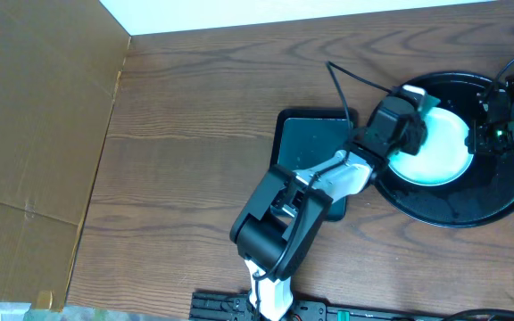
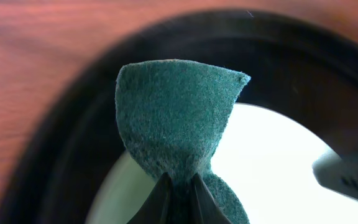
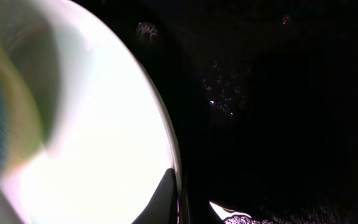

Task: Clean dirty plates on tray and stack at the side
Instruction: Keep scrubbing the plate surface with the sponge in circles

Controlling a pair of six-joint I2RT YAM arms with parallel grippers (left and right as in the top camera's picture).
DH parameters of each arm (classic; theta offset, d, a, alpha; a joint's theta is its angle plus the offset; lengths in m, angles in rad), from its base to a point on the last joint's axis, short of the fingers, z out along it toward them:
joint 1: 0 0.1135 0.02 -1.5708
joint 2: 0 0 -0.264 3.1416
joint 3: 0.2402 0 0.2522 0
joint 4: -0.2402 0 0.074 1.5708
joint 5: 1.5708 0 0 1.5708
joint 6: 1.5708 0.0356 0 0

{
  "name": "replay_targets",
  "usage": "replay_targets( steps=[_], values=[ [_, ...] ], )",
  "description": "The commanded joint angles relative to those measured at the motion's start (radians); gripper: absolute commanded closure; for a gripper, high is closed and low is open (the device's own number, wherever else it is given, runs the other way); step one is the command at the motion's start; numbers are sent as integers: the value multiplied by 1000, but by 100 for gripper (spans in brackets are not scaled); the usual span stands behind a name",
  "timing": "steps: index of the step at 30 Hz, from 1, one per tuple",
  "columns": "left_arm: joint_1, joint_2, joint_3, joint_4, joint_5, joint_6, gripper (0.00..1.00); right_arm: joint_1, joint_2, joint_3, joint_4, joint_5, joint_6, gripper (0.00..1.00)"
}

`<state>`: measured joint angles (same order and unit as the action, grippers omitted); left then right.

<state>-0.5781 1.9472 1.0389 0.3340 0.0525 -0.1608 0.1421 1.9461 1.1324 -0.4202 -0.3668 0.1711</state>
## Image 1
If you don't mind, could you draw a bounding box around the brown cardboard sheet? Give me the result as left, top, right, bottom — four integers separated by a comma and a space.
0, 0, 130, 310

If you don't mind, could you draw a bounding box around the green scrubbing sponge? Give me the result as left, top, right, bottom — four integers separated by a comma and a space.
418, 94, 441, 118

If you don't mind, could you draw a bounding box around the black round tray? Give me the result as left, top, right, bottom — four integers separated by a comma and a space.
375, 71, 514, 227

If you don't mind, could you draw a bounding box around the black rectangular tray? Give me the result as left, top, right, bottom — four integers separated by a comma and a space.
270, 108, 361, 221

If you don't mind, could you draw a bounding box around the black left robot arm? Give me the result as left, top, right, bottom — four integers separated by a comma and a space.
229, 85, 439, 320

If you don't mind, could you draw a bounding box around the green plate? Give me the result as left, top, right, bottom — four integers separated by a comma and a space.
389, 107, 474, 186

